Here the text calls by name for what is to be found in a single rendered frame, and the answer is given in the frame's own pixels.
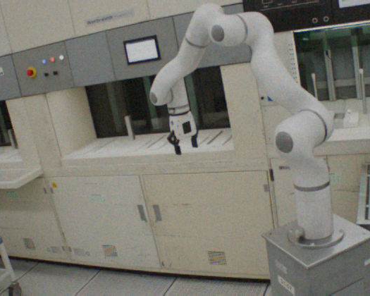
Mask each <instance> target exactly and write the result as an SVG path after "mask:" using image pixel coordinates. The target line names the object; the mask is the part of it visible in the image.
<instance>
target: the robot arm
mask: <svg viewBox="0 0 370 296"><path fill-rule="evenodd" d="M210 40H211V41H212V42H213V43H214V44H217V45H219V46H223V47H231V46H235V45H239V44H244V43H247V44H248V45H249V46H250V48H251V50H252V58H251V62H250V69H251V72H252V74H253V75H254V77H255V78H256V80H257V82H258V83H259V85H260V86H261V88H262V89H263V91H264V92H265V93H266V94H267V95H268V96H269V97H270V99H271V100H272V101H274V102H275V103H277V104H278V105H280V106H282V107H283V108H285V109H287V110H288V111H289V112H290V113H291V114H292V117H289V118H288V119H286V120H284V121H283V122H282V123H280V124H279V126H278V127H277V128H276V131H275V134H274V146H275V148H276V151H277V153H278V154H279V156H280V157H281V158H282V159H283V160H284V161H285V162H286V163H287V164H288V165H289V167H290V169H291V171H292V182H293V188H294V193H295V204H296V210H297V211H296V215H297V224H295V225H294V226H293V227H292V228H291V229H290V230H289V232H288V236H289V239H290V241H291V243H292V244H294V245H296V246H298V247H305V248H310V249H320V248H321V247H327V246H331V245H334V244H335V243H337V242H338V241H340V240H341V239H342V238H343V235H344V227H343V226H342V225H341V224H340V223H338V222H336V221H334V220H333V213H332V208H333V207H332V199H331V186H330V181H331V179H330V173H329V169H328V167H327V165H326V164H325V163H324V162H322V161H321V160H318V159H315V157H314V149H315V148H316V147H318V146H320V145H321V144H323V143H324V142H325V141H326V140H327V139H329V138H330V136H331V135H332V134H333V131H334V122H333V118H332V116H331V113H330V112H329V111H328V109H327V108H326V107H325V106H324V105H323V104H322V103H320V102H319V101H318V100H317V99H315V98H314V97H313V96H312V95H311V94H310V93H308V92H307V91H306V90H304V89H303V88H302V87H301V86H300V85H299V84H297V83H296V81H295V80H294V79H293V78H292V77H291V76H290V74H289V73H288V72H287V70H286V68H285V66H284V65H283V63H282V61H281V60H280V58H279V56H278V54H277V51H276V48H275V43H273V27H272V25H271V23H270V21H269V20H268V18H267V17H266V16H264V15H262V14H261V13H258V12H248V13H240V14H239V13H236V14H232V15H224V11H223V9H222V7H220V6H218V5H216V4H202V5H201V6H200V7H199V8H198V9H197V10H196V11H195V13H194V15H193V17H192V20H191V21H190V25H189V27H188V29H187V32H186V35H185V38H184V40H183V43H182V46H180V49H179V51H178V54H177V56H176V57H175V58H174V59H173V60H172V61H171V62H170V63H168V64H167V65H166V66H165V67H164V68H163V69H161V70H160V71H159V73H158V74H157V76H156V77H155V79H154V82H153V85H152V88H151V91H150V99H151V102H152V103H153V104H154V105H157V106H160V105H164V104H168V110H169V113H171V116H170V125H171V134H170V135H169V136H168V137H167V138H166V139H167V140H168V141H169V142H170V143H171V144H172V145H173V146H174V149H175V154H177V155H181V150H180V146H178V144H179V141H180V140H184V139H185V138H188V137H191V143H192V147H193V148H198V146H197V134H199V125H195V122H194V120H193V117H192V114H191V111H188V110H189V109H190V107H189V104H188V100H187V92H186V88H185V81H184V77H185V76H187V75H189V74H190V73H192V72H193V71H194V70H196V68H197V66H198V65H199V62H200V61H201V59H202V56H203V54H204V53H205V51H206V48H207V47H208V45H209V43H210ZM172 138H173V140H172Z"/></svg>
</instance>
